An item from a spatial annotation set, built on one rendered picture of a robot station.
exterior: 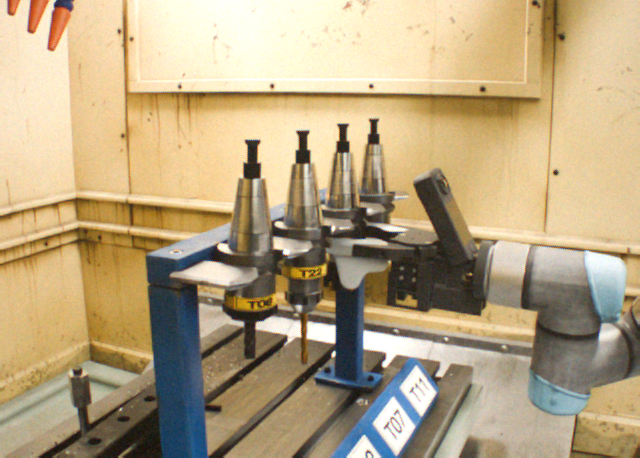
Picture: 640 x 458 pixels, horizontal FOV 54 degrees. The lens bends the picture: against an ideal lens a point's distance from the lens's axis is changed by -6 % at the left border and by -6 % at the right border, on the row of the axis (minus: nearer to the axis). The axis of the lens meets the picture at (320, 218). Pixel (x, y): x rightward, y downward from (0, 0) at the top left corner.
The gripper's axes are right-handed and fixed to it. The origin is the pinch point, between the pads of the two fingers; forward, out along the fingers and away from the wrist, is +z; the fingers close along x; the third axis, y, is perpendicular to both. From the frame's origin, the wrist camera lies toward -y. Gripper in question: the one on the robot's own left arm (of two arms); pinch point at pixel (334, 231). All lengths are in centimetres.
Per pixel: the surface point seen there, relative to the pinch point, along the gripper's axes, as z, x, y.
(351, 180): -2.4, -0.9, -7.0
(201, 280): -0.7, -30.1, -2.3
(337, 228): -3.6, -7.5, -2.5
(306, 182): -1.8, -12.2, -8.3
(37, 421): 85, 21, 64
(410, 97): 6, 50, -15
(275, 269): -3.2, -21.4, -1.4
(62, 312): 95, 41, 44
